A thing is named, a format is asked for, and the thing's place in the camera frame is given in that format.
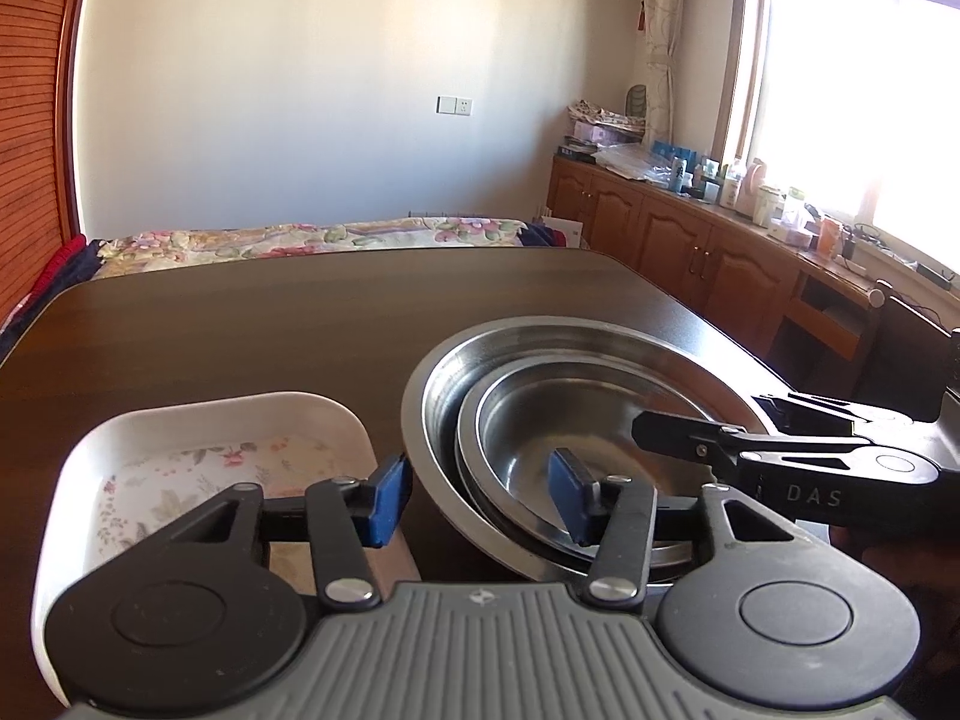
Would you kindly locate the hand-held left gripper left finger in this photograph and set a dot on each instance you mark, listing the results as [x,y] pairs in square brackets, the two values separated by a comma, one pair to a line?
[390,499]

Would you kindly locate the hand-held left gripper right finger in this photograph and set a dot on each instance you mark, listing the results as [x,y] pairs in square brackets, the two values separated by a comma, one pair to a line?
[566,495]

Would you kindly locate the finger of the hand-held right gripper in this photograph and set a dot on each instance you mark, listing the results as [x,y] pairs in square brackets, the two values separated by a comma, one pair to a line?
[690,442]
[825,409]

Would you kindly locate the medium stainless steel bowl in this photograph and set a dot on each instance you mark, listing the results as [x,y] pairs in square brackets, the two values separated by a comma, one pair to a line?
[466,457]

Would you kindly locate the large stainless steel bowl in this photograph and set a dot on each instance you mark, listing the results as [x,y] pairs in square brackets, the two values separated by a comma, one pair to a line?
[435,405]

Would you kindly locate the white floral square plate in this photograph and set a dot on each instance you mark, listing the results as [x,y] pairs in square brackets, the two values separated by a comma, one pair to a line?
[187,465]

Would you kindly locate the dark chair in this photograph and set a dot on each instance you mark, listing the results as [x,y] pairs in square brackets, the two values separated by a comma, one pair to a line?
[907,352]

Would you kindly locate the wooden cabinet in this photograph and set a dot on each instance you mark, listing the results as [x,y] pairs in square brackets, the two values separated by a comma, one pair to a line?
[675,240]

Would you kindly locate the white paper bag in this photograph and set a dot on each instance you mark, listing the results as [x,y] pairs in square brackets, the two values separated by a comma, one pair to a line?
[561,232]

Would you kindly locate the floral bedspread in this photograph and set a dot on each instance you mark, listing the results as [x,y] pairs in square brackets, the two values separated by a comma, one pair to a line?
[300,236]

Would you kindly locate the clear plastic bag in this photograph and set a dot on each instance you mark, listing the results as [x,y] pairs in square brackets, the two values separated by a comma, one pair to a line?
[634,161]

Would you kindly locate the window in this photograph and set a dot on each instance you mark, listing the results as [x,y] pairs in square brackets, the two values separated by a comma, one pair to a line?
[862,90]

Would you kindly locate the stack of papers and books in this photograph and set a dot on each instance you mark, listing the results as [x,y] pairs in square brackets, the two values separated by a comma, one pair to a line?
[600,124]

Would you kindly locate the dark blue cloth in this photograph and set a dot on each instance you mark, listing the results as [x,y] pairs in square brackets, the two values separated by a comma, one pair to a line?
[45,300]

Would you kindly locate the red cloth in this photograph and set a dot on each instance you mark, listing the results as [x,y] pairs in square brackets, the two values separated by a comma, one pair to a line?
[60,266]

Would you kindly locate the patterned beige curtain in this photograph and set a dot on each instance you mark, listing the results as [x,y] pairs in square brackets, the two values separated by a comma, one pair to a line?
[664,37]

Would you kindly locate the wooden slatted wardrobe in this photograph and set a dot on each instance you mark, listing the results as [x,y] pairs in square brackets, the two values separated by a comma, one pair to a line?
[37,127]

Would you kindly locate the white wall socket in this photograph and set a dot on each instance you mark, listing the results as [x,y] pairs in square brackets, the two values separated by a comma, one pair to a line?
[455,106]

